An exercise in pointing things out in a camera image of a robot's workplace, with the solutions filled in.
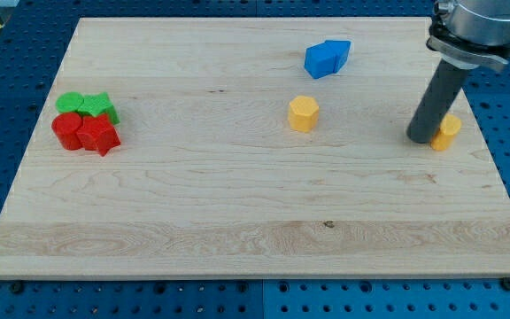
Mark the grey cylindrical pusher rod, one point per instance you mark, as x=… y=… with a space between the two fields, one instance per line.
x=436 y=101

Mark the yellow hexagon block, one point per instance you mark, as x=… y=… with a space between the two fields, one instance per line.
x=303 y=113

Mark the yellow heart block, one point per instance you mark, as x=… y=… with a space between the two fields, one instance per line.
x=449 y=128

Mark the blue cube block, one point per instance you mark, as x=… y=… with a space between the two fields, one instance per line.
x=341 y=48

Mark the blue pentagon block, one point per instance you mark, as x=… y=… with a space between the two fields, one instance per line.
x=320 y=60

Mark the light wooden board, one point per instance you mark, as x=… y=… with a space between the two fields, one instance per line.
x=210 y=181

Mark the green star block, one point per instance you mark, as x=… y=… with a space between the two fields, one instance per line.
x=95 y=105

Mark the red star block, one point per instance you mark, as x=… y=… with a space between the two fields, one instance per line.
x=98 y=134

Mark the green cylinder block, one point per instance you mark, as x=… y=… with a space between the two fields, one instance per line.
x=69 y=102

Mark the red cylinder block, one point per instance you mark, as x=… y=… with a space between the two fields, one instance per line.
x=65 y=127

